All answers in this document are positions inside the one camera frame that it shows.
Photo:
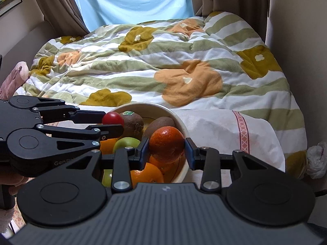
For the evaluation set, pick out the cream ceramic bowl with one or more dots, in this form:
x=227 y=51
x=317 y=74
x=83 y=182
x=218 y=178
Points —
x=166 y=112

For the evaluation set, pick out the small green apple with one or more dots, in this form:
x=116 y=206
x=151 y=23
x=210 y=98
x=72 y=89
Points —
x=107 y=179

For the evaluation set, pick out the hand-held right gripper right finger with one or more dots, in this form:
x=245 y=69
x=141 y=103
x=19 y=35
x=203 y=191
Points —
x=190 y=154

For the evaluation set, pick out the white cloth with pink border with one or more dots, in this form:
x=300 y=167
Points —
x=217 y=132

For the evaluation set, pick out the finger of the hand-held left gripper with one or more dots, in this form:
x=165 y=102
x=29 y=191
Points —
x=112 y=130
x=86 y=117

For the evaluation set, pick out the light blue window cloth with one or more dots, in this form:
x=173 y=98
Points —
x=138 y=2

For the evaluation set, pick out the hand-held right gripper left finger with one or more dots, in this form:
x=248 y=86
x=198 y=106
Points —
x=143 y=154

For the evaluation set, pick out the brown kiwi with green sticker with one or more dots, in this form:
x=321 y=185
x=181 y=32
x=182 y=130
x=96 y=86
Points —
x=134 y=127

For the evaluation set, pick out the large orange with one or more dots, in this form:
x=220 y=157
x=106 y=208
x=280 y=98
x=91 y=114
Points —
x=108 y=146
x=147 y=174

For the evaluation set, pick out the white plastic bag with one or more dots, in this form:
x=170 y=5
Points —
x=316 y=159

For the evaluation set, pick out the grey padded headboard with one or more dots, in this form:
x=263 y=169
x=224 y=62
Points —
x=23 y=46

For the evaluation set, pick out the striped floral blanket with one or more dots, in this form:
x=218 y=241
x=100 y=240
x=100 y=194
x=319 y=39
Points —
x=178 y=56

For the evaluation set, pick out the pink plush toy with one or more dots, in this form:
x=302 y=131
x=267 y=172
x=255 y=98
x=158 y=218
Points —
x=14 y=79

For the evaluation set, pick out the person's left hand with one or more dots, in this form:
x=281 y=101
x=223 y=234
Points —
x=18 y=183

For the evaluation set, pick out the reddish small mandarin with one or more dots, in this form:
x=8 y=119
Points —
x=166 y=144

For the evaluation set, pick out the red cherry tomato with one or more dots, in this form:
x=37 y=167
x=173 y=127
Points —
x=112 y=118

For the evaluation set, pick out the large green apple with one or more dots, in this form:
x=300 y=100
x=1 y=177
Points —
x=123 y=143

